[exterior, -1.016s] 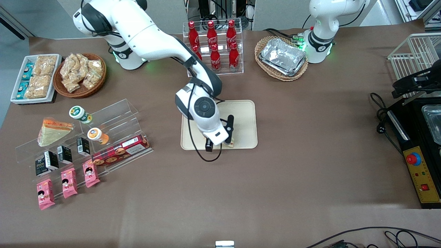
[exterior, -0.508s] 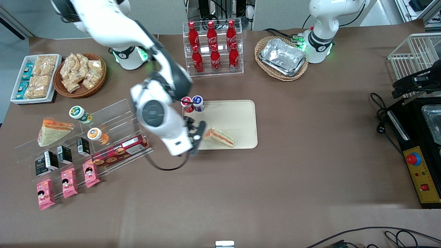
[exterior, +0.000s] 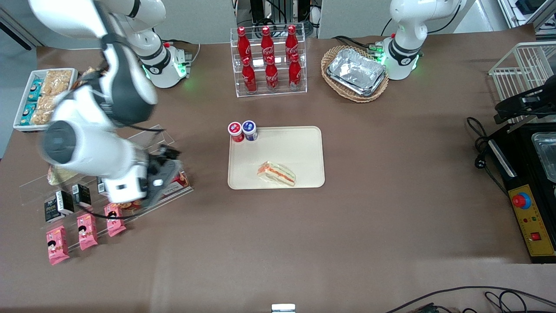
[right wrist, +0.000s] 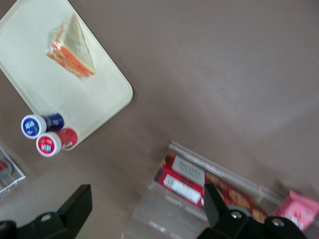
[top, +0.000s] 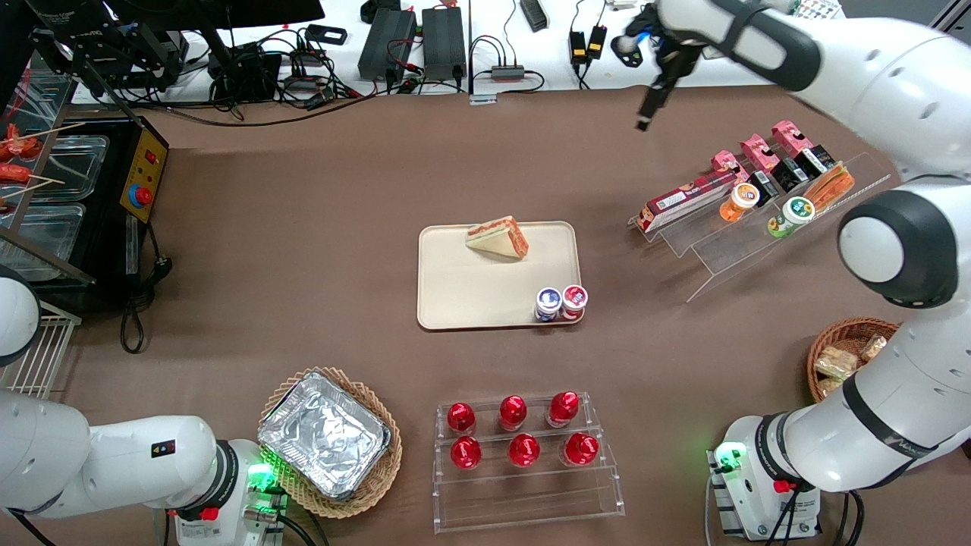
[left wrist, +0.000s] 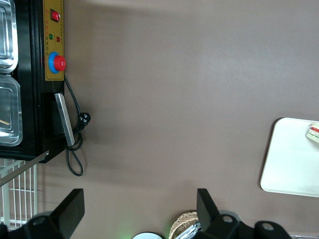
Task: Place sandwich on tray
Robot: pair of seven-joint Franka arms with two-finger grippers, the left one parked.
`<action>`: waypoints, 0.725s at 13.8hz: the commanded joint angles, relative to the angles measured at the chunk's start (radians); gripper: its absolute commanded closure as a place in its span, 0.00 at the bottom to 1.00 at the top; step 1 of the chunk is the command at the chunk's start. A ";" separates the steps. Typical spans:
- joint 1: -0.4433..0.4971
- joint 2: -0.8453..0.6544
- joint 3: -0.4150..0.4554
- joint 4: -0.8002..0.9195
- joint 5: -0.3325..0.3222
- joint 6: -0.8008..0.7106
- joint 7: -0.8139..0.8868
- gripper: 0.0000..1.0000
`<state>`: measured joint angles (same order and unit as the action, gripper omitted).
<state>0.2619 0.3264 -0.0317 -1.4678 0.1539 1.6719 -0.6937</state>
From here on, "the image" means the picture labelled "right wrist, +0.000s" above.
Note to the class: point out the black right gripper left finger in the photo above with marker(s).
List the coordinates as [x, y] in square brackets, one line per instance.
[74, 211]

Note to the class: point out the red lid yogurt cup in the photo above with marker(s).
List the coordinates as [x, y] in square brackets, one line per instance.
[49, 144]

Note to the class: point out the red cookie box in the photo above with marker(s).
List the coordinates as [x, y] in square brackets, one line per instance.
[184, 181]

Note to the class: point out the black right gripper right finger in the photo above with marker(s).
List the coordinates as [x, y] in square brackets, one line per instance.
[214, 206]

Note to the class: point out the blue lid yogurt cup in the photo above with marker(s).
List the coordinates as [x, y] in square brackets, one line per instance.
[33, 126]

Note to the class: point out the pink snack pack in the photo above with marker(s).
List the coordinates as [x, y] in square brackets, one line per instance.
[296, 211]

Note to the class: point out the triangular sandwich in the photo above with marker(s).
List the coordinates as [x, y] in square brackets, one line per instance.
[72, 52]

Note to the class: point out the clear acrylic bottle rack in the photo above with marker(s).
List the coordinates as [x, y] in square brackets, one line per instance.
[12, 179]

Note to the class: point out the cream plastic tray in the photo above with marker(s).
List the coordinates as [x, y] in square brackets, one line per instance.
[49, 82]

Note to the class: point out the clear acrylic tiered stand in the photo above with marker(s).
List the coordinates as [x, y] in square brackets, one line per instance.
[174, 214]

